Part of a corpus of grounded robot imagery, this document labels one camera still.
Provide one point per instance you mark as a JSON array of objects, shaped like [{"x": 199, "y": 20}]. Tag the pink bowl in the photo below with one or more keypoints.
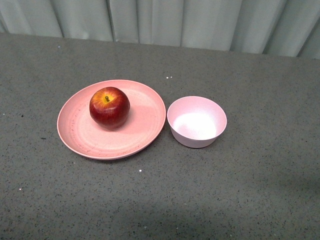
[{"x": 196, "y": 121}]

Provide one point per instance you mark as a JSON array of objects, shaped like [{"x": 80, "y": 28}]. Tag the white curtain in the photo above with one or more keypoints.
[{"x": 275, "y": 27}]

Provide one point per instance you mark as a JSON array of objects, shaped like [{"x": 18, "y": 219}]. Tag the red apple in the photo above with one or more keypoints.
[{"x": 109, "y": 107}]

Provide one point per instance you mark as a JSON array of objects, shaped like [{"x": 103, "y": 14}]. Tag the pink plate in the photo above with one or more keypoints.
[{"x": 82, "y": 135}]

